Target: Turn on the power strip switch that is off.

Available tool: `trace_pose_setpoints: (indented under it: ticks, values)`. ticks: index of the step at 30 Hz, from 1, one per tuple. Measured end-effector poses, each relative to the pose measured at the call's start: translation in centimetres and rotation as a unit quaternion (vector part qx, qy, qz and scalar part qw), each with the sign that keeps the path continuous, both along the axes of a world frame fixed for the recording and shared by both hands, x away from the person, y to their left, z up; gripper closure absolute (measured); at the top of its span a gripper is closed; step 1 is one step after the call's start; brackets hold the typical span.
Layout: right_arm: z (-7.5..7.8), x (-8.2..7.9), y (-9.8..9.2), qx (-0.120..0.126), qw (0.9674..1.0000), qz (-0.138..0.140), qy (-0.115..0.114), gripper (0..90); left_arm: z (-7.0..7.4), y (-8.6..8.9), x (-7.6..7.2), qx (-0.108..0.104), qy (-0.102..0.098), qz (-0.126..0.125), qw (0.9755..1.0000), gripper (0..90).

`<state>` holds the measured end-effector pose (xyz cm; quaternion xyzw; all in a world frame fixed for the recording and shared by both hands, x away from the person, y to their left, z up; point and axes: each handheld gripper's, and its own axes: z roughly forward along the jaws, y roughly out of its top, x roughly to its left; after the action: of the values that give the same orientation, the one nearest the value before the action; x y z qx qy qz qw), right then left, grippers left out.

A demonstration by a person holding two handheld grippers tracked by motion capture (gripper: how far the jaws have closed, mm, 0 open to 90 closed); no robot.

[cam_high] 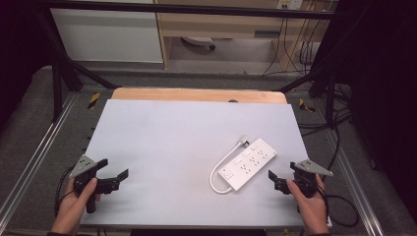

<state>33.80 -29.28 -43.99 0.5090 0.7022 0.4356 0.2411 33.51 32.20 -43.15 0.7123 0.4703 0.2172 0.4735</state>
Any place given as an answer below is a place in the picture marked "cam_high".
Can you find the white power strip cable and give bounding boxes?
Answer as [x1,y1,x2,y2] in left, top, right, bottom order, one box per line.
[208,142,245,195]

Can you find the grey-white power strip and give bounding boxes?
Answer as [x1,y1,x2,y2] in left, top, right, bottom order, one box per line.
[180,35,217,51]

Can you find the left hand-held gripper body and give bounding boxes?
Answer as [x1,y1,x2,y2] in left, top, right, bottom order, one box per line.
[69,154,101,214]

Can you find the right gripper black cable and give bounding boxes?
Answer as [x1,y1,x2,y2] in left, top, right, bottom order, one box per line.
[316,193,360,228]

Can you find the white wall socket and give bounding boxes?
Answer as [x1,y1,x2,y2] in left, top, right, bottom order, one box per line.
[276,0,305,11]

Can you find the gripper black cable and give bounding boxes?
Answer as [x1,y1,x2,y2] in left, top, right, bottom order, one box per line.
[316,193,360,228]
[53,165,77,217]

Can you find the bundle of black cables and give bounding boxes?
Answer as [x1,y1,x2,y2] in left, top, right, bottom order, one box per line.
[296,83,354,139]

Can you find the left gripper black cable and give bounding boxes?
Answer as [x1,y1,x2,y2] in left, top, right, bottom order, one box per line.
[53,165,77,217]

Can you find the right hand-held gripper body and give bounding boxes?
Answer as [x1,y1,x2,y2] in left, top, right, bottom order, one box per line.
[289,158,334,199]

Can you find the black metal frame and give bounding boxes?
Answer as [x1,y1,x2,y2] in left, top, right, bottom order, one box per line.
[32,0,348,127]

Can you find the light wooden desk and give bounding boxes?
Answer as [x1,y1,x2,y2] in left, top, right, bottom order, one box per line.
[153,0,332,72]

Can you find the person's right hand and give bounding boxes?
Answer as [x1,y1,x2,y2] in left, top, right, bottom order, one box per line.
[285,178,330,236]

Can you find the white cabinet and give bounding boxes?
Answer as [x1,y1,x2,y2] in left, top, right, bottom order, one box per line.
[50,7,164,64]

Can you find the wooden table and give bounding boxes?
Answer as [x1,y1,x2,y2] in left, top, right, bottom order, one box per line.
[110,87,288,105]

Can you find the yellow-black tape strip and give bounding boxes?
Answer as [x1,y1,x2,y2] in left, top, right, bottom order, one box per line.
[298,97,316,113]
[87,91,101,110]

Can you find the white power strip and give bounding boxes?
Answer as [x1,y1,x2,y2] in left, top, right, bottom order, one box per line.
[217,137,278,192]

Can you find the aluminium rail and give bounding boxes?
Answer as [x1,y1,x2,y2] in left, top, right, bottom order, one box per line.
[323,129,386,236]
[0,92,79,224]

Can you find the person's left hand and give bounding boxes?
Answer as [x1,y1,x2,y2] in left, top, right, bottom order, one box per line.
[50,177,102,236]

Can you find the white table board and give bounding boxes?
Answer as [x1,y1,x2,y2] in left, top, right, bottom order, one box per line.
[79,98,311,229]

